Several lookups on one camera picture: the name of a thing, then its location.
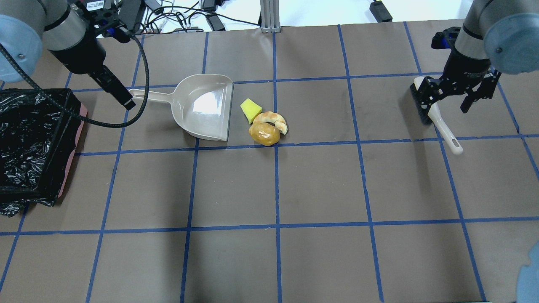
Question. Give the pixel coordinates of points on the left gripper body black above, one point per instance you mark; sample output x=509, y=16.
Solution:
x=80, y=54

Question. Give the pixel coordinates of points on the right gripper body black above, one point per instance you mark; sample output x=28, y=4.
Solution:
x=462, y=65

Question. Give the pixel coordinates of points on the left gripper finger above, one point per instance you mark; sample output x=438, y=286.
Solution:
x=108, y=81

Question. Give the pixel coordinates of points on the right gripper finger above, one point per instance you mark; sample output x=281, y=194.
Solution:
x=485, y=90
x=427, y=90

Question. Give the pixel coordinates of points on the white hand brush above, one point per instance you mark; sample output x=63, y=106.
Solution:
x=431, y=114

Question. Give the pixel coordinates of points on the beige plastic dustpan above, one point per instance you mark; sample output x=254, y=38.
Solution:
x=201, y=105

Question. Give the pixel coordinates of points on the yellow sponge piece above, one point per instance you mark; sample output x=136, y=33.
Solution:
x=250, y=109

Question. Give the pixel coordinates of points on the toy croissant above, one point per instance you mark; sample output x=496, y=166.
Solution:
x=275, y=119

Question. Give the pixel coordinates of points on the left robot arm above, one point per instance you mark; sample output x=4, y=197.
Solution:
x=68, y=29

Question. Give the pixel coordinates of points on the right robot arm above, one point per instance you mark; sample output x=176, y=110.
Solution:
x=497, y=36

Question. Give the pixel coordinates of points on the bin with black bag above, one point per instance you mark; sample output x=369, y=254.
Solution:
x=37, y=146

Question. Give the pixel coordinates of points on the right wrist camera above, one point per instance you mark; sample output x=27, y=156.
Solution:
x=445, y=39

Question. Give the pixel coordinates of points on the aluminium frame post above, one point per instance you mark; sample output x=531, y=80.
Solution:
x=269, y=16

